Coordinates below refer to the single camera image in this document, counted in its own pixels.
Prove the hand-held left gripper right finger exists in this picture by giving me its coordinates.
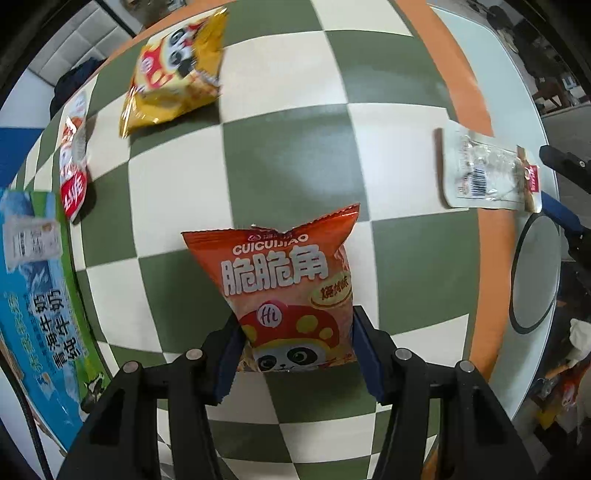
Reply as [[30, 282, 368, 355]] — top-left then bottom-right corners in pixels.
[[352, 305, 539, 480]]

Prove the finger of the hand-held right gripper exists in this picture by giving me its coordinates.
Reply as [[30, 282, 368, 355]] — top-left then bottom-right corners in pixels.
[[539, 145, 591, 195], [540, 190, 583, 232]]

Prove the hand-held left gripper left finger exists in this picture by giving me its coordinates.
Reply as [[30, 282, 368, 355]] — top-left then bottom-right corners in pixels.
[[55, 316, 246, 480]]

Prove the clear snack packet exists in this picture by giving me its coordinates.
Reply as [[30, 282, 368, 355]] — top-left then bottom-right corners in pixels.
[[434, 127, 543, 213]]

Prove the orange panda snack bag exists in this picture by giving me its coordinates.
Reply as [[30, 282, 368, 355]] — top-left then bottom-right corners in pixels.
[[181, 203, 361, 374]]

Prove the blue printed cardboard box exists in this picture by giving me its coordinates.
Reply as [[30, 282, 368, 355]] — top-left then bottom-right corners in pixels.
[[0, 187, 114, 450]]

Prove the round black-rimmed glass plate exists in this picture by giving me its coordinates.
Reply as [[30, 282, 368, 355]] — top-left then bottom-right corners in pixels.
[[509, 212, 561, 335]]

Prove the brown wooden chair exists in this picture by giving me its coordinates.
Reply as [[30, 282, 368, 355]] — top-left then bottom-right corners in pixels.
[[531, 83, 573, 114]]

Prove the black exercise machine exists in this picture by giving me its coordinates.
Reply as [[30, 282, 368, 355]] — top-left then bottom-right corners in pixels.
[[489, 0, 578, 90]]

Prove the red bag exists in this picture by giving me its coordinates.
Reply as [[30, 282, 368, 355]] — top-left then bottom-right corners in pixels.
[[536, 364, 583, 430]]

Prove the green white checkered tablecloth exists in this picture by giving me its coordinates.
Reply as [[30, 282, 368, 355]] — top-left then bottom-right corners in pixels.
[[34, 0, 546, 480]]

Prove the red white snack sachet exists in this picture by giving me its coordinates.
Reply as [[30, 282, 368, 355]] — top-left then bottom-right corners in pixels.
[[59, 90, 90, 222]]

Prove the yellow panda snack bag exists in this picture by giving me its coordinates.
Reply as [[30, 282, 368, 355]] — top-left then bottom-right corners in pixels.
[[119, 7, 230, 138]]

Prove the dark blue clothing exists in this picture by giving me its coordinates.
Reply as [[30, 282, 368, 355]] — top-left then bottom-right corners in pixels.
[[50, 58, 107, 118]]

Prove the white quilted chair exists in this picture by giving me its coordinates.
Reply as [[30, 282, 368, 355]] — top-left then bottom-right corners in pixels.
[[25, 0, 144, 88]]

